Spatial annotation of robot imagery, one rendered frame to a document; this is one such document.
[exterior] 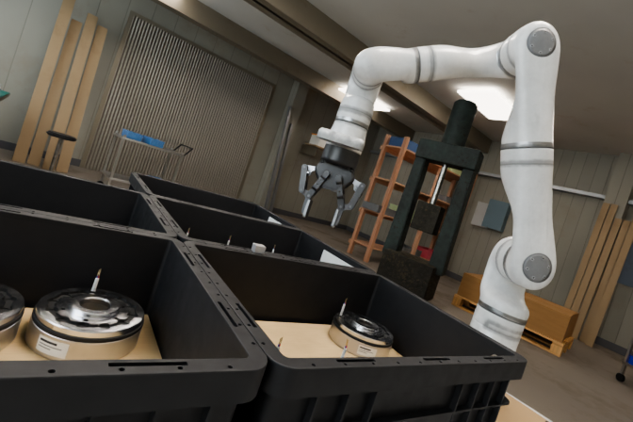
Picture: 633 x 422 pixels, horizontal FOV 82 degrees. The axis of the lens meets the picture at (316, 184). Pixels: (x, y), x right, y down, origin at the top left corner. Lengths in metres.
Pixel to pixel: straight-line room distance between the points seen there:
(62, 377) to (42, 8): 7.36
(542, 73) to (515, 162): 0.17
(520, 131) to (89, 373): 0.74
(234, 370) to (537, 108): 0.70
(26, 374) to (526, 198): 0.75
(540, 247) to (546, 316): 4.82
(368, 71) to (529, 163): 0.35
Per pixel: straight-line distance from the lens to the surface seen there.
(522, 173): 0.80
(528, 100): 0.81
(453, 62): 0.80
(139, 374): 0.25
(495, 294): 0.84
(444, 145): 5.34
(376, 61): 0.74
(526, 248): 0.80
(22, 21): 7.50
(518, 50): 0.83
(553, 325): 5.62
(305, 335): 0.62
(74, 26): 7.22
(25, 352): 0.46
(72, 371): 0.25
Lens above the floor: 1.06
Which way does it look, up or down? level
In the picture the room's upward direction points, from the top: 19 degrees clockwise
